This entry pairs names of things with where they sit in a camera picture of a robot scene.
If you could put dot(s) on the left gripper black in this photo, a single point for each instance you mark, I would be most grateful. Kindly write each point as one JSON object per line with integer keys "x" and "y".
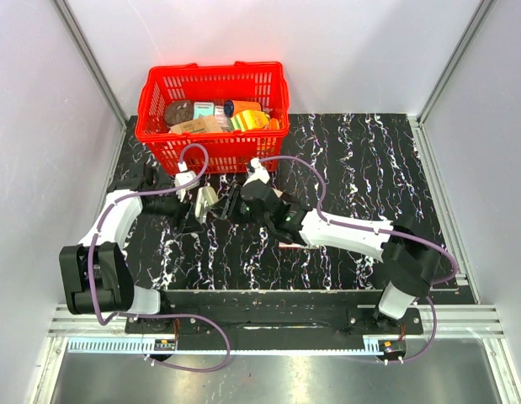
{"x": 183, "y": 219}

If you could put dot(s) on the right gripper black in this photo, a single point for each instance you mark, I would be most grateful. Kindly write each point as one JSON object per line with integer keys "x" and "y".
{"x": 232, "y": 206}

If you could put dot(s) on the red white staple box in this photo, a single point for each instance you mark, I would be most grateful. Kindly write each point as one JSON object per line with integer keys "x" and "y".
{"x": 283, "y": 245}

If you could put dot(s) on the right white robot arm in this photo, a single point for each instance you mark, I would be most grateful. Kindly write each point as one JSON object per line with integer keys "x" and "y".
{"x": 407, "y": 264}

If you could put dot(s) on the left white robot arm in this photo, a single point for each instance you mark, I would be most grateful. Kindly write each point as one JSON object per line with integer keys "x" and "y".
{"x": 95, "y": 275}

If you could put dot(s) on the orange round item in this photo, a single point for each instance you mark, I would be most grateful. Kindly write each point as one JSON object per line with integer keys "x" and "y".
{"x": 273, "y": 124}

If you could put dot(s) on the yellow green box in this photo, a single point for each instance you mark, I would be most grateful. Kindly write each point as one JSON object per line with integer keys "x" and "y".
{"x": 249, "y": 120}

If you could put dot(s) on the brown cardboard box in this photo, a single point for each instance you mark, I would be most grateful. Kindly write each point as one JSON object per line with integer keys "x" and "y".
{"x": 207, "y": 124}

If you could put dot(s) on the red plastic basket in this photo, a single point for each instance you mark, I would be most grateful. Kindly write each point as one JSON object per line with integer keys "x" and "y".
{"x": 230, "y": 150}

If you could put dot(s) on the orange cylinder can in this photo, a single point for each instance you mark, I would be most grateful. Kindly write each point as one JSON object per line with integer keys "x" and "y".
{"x": 233, "y": 107}

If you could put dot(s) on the brown round cookie pack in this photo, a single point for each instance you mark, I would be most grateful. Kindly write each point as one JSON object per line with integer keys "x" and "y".
{"x": 178, "y": 112}

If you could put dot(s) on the teal small box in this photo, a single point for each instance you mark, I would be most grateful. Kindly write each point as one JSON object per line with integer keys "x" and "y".
{"x": 202, "y": 109}

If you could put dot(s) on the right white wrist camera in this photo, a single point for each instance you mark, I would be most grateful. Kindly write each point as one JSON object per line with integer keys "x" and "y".
{"x": 257, "y": 171}

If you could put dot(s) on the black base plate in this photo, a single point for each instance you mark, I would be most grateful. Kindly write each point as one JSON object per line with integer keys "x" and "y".
{"x": 271, "y": 321}

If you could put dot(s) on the aluminium rail frame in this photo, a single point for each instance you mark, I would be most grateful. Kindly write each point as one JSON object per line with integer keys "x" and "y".
{"x": 85, "y": 335}

